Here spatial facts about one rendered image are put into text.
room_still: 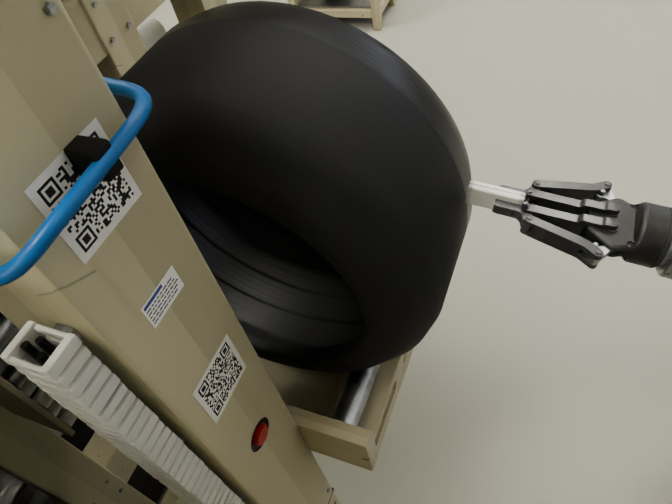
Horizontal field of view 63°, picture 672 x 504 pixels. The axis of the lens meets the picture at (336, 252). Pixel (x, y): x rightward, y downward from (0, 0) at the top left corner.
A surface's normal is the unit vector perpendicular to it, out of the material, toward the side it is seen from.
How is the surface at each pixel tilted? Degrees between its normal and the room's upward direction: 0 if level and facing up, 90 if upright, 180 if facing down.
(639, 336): 0
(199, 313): 90
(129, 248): 90
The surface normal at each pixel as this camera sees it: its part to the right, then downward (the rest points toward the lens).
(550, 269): -0.17, -0.63
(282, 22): 0.04, -0.58
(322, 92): 0.31, -0.46
